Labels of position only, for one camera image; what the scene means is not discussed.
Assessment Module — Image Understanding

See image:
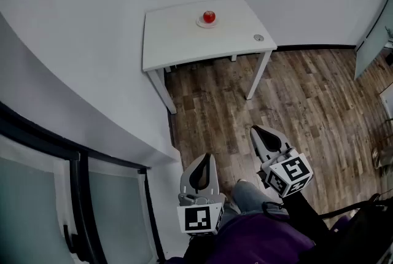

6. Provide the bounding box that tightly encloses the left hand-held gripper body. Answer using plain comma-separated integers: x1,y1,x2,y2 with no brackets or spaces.
177,192,227,238

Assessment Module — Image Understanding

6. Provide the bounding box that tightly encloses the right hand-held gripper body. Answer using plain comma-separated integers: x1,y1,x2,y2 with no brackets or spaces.
260,147,314,198

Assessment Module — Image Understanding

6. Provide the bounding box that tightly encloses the white plate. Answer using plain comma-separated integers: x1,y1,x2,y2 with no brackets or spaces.
196,15,219,29

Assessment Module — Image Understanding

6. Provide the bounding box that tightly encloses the person's right forearm black sleeve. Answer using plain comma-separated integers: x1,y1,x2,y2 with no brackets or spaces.
281,190,332,247

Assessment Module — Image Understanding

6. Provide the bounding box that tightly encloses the person's left forearm black sleeve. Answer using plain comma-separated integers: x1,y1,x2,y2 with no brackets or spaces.
185,233,217,260

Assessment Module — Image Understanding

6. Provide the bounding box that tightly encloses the person's purple top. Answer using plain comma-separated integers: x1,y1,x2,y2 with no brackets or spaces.
168,212,352,264

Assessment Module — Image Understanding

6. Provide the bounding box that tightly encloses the black bag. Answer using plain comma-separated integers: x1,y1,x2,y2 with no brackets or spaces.
319,200,393,264

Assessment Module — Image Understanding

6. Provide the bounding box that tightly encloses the white table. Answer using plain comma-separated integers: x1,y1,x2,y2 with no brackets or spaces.
141,0,278,115

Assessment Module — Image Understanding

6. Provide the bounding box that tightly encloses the frosted glass partition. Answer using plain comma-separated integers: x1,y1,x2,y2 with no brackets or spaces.
353,0,393,81

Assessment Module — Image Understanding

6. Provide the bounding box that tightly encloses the black-framed glass door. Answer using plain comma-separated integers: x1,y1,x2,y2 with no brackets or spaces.
0,99,167,264

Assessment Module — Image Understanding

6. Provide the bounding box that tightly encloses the black cable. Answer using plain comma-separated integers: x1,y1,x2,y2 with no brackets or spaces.
260,193,388,222

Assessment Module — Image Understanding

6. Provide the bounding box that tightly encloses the black door handle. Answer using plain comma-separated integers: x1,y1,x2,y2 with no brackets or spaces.
63,223,81,259

